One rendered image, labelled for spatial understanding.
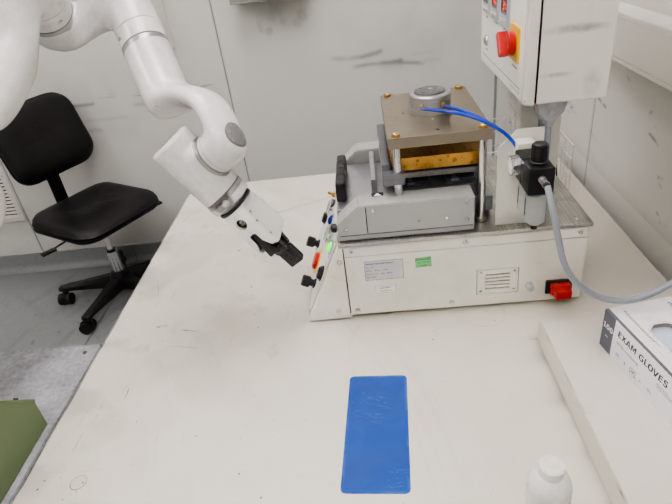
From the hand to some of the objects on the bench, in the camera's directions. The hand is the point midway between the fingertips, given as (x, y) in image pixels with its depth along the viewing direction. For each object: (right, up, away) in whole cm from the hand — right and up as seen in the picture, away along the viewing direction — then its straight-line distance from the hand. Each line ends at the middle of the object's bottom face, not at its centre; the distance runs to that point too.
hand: (291, 254), depth 108 cm
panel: (+3, -4, +17) cm, 18 cm away
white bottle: (+35, -36, -40) cm, 64 cm away
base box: (+30, -4, +13) cm, 33 cm away
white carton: (+60, -19, -28) cm, 69 cm away
